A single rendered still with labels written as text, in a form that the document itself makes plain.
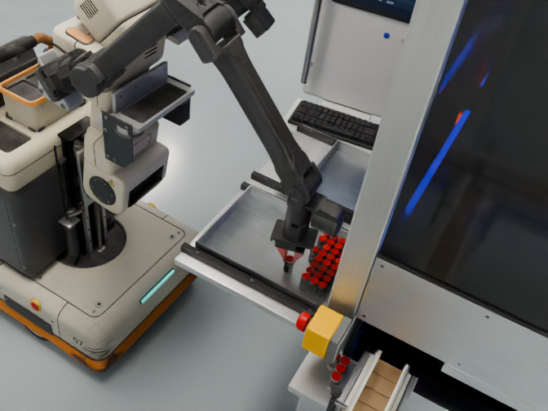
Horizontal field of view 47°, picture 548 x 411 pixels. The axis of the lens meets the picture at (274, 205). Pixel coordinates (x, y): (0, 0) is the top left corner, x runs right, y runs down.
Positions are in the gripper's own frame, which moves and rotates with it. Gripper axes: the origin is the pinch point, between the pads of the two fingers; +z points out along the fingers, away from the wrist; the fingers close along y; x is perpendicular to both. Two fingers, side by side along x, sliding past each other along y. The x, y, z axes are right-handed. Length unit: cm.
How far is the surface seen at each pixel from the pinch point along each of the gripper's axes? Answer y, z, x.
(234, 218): -17.6, 3.9, 12.6
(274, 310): 0.0, 4.3, -12.7
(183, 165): -73, 91, 126
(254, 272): -6.9, 0.9, -6.2
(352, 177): 9.7, 3.8, 41.7
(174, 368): -35, 92, 17
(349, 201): 10.5, 3.9, 31.2
